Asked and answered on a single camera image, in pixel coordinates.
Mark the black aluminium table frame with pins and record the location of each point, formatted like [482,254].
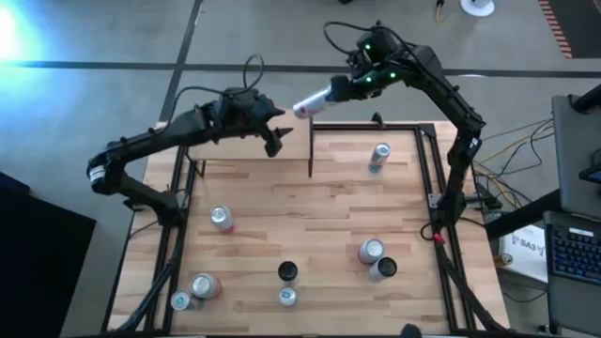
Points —
[352,127]

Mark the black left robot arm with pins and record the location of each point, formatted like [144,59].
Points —
[141,141]

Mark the gray metal bracket plate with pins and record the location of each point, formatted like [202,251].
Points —
[433,201]
[182,199]

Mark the black pole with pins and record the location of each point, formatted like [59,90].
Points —
[587,98]

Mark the dark mat orange striped edge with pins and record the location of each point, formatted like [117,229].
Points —
[582,23]

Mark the white and red soda can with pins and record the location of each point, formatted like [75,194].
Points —
[222,218]
[371,251]
[205,285]

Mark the slim silver can blue tab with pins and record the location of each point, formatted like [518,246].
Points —
[181,300]
[287,296]
[379,157]

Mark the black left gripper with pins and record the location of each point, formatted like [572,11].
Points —
[239,110]

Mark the white round stand base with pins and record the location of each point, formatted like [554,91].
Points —
[476,7]

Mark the slim white can black top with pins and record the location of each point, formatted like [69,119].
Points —
[382,268]
[312,103]
[288,271]

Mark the black phone blue screen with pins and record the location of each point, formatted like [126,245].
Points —
[592,174]

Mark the laptop keyboard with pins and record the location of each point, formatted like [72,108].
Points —
[575,253]

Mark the large black cabinet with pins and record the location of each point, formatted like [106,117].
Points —
[37,263]

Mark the red connector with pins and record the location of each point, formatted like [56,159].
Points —
[439,238]

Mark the white paper sign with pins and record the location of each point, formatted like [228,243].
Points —
[526,253]

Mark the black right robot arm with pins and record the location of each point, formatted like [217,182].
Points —
[465,117]

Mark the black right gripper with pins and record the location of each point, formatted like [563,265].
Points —
[371,84]

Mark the gray flat monitor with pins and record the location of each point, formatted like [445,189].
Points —
[575,155]

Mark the dark rounded object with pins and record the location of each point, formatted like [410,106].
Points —
[411,331]

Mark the small yellow can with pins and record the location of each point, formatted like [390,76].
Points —
[505,259]

